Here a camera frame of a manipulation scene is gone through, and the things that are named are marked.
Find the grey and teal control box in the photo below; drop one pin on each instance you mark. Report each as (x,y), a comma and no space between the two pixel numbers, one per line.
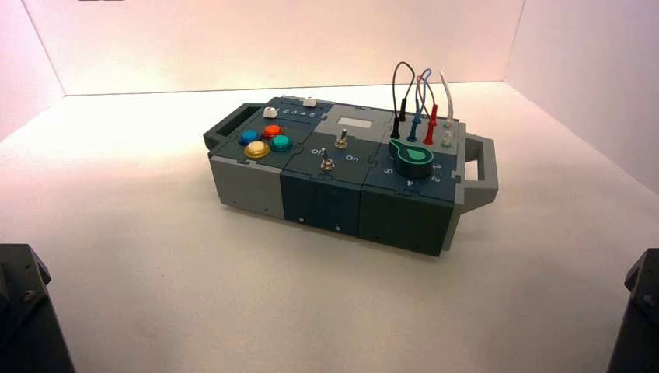
(319,198)

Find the teal round push button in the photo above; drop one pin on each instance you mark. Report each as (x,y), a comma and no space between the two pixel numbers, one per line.
(281,142)

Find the red round push button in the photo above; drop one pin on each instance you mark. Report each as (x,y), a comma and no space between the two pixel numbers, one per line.
(272,131)

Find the yellow round push button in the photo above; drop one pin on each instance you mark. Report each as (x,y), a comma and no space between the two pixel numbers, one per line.
(256,149)

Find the small white slider knob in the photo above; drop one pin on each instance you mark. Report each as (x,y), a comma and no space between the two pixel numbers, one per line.
(309,102)

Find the black and green rotary knob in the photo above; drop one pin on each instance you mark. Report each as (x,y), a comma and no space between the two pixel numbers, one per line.
(414,159)

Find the blue round push button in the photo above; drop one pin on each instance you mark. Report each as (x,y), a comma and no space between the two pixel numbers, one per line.
(249,136)

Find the large white slider knob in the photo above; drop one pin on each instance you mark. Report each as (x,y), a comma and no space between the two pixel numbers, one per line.
(270,111)

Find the metal toggle switch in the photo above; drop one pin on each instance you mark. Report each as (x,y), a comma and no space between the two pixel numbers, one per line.
(341,140)
(326,161)

